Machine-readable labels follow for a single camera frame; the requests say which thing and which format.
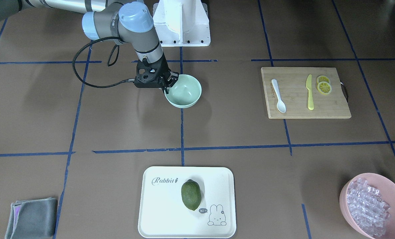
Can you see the clear ice cubes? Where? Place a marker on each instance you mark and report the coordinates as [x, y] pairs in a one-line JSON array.
[[368, 208]]

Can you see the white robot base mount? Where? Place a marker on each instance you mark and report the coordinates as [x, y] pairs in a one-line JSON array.
[[182, 23]]

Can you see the pink bowl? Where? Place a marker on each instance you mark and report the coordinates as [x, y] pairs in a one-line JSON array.
[[387, 190]]

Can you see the white plastic spoon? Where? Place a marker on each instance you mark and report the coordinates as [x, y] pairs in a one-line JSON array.
[[280, 104]]

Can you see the yellow plastic knife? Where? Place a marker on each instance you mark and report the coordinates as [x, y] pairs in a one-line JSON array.
[[308, 85]]

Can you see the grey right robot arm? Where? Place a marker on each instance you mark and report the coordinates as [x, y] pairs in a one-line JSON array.
[[120, 21]]

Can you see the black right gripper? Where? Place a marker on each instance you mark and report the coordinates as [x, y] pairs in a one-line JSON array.
[[166, 71]]

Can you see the bamboo cutting board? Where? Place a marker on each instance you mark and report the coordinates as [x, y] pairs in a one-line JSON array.
[[291, 83]]

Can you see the white rabbit tray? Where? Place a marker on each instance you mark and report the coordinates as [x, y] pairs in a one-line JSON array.
[[162, 213]]

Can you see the grey folded cloth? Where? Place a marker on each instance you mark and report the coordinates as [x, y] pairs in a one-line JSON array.
[[32, 219]]

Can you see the light green bowl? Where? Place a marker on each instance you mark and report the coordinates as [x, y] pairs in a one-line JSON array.
[[185, 92]]

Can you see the green avocado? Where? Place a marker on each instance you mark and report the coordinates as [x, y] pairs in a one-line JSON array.
[[191, 194]]

